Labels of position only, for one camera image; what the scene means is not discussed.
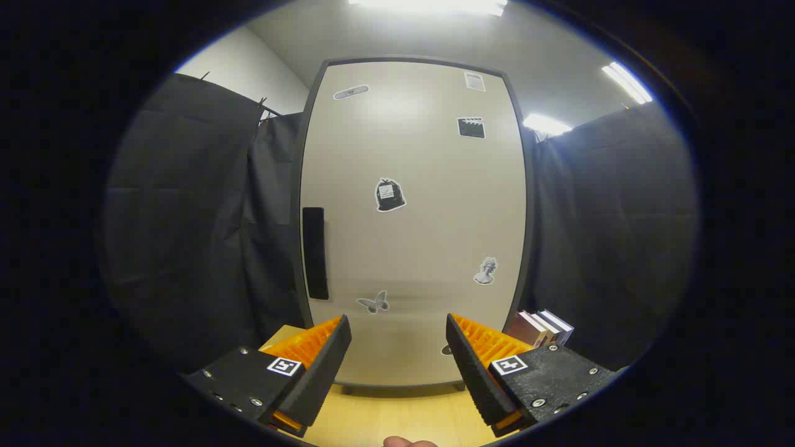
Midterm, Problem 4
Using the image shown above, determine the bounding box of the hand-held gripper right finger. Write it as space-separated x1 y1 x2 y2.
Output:
445 312 623 438

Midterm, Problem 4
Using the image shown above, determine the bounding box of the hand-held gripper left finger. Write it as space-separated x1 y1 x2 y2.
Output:
179 314 353 439

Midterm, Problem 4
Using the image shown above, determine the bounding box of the black door handle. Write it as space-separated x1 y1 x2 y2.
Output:
302 207 330 301

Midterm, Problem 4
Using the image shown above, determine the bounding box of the brown cover book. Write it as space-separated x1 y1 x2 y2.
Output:
508 310 548 348

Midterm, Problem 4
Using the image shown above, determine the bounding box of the dark grey cabinet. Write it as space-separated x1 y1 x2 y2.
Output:
291 56 538 395

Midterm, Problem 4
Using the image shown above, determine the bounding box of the black backdrop cloth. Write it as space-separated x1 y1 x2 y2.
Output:
531 102 701 372
102 73 308 373

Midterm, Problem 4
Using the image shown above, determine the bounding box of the ceiling light panel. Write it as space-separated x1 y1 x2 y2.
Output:
601 61 654 104
523 113 573 137
348 0 507 17

